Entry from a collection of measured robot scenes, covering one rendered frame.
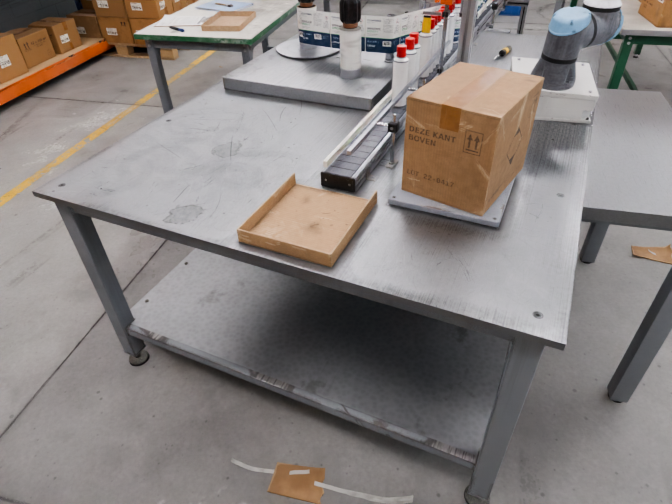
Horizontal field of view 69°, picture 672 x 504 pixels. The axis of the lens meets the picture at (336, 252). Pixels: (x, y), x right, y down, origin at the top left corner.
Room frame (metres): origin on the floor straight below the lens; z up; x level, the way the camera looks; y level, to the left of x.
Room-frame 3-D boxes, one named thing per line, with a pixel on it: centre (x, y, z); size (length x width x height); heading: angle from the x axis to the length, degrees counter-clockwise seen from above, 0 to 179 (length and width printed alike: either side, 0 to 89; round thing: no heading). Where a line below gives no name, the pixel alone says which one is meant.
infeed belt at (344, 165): (1.95, -0.37, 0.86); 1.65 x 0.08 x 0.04; 154
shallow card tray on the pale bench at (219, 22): (3.22, 0.60, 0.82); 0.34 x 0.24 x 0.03; 170
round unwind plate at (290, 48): (2.37, 0.09, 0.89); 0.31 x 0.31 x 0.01
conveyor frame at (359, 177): (1.95, -0.37, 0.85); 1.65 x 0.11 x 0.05; 154
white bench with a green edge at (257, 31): (3.89, 0.53, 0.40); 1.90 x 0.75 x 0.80; 164
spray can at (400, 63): (1.68, -0.25, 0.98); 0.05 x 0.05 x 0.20
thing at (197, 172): (1.88, -0.23, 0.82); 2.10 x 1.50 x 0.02; 154
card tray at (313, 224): (1.06, 0.06, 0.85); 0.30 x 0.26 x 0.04; 154
